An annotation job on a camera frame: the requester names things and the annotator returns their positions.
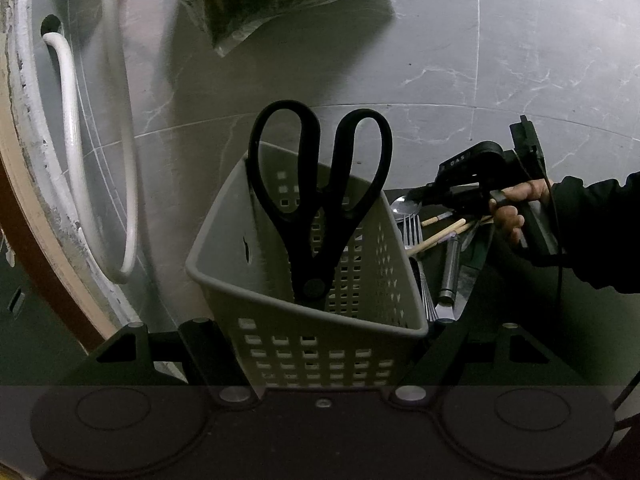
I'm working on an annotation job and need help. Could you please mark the black scissors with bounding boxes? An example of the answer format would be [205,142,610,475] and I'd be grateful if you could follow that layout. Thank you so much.
[247,100,393,313]

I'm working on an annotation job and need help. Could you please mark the steel spoon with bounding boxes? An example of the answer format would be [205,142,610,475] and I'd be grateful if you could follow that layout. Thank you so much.
[390,196,423,223]

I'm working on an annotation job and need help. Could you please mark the tan wooden frame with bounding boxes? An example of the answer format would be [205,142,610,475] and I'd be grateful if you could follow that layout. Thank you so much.
[0,25,123,346]

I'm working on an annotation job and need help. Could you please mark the steel fork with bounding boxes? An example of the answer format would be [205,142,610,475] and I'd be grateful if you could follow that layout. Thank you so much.
[402,215,440,322]

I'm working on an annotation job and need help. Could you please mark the steel-handled kitchen tool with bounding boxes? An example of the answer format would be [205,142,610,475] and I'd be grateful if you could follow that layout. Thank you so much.
[435,232,463,321]

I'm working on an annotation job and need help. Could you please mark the white hose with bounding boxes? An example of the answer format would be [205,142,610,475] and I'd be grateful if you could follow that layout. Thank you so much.
[41,0,140,285]

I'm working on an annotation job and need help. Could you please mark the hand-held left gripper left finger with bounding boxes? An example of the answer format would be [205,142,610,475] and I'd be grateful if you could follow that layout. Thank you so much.
[60,317,261,406]

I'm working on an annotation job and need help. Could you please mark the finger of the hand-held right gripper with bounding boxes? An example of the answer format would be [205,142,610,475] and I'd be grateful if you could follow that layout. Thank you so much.
[407,185,493,208]

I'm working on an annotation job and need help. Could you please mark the grey plastic utensil basket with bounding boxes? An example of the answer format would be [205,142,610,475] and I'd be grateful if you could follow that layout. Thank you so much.
[185,140,431,391]

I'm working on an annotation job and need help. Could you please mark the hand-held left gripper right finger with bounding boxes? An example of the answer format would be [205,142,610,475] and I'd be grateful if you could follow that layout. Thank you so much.
[387,321,596,405]

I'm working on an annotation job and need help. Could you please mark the plain wooden chopstick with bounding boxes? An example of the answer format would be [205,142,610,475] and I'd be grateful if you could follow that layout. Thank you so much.
[407,219,468,256]
[452,216,493,235]

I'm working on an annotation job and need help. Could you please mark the dark green panel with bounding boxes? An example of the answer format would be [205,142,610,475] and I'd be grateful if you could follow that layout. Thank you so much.
[0,230,88,386]

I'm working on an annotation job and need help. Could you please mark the person's right hand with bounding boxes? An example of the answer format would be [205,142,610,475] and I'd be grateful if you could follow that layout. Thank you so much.
[490,180,550,246]

